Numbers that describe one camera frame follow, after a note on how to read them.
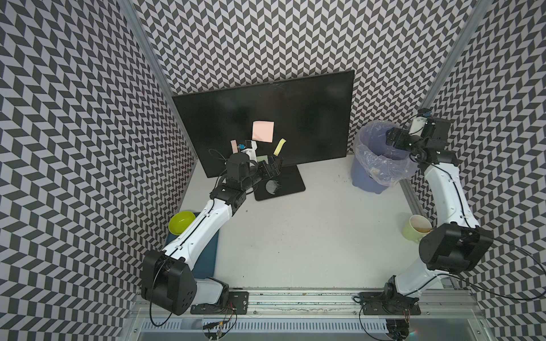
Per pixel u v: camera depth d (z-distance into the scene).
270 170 0.68
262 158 0.68
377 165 0.81
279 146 0.81
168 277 0.39
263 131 0.77
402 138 0.70
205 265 0.82
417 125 0.68
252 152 0.69
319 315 0.74
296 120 1.89
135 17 0.71
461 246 0.48
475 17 0.68
